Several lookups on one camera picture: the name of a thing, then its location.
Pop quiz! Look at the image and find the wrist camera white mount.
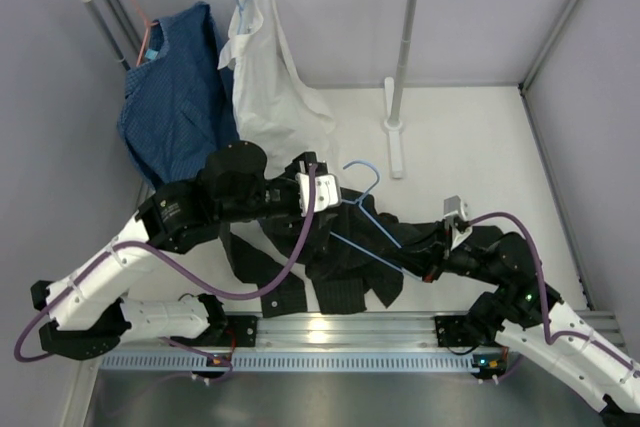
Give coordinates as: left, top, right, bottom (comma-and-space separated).
294, 163, 342, 217
443, 196, 472, 251

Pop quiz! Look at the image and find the white shirt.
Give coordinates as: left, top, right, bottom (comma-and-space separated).
219, 0, 338, 178

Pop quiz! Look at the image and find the black pinstriped shirt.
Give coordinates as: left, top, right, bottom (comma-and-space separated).
217, 186, 451, 319

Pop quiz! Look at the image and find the light blue hanger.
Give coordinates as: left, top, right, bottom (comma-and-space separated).
329, 160, 426, 283

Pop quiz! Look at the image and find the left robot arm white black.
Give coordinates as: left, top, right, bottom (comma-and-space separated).
14, 141, 342, 362

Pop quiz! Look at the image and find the aluminium rail with cable duct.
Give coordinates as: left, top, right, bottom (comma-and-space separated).
97, 313, 501, 373

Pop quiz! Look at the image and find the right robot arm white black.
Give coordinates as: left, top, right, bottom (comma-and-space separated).
418, 227, 639, 426

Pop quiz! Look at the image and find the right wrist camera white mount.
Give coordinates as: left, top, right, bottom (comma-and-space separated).
443, 196, 472, 251

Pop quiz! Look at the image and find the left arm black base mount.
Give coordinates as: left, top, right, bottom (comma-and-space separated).
196, 314, 259, 348

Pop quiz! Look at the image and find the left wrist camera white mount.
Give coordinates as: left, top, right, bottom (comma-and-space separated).
294, 163, 342, 217

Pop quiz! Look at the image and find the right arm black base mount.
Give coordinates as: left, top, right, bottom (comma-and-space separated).
434, 315, 486, 349

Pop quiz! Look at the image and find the pink hanger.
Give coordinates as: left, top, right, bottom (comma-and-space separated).
122, 0, 161, 68

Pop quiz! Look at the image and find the blue checked shirt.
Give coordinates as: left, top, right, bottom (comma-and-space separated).
117, 2, 239, 189

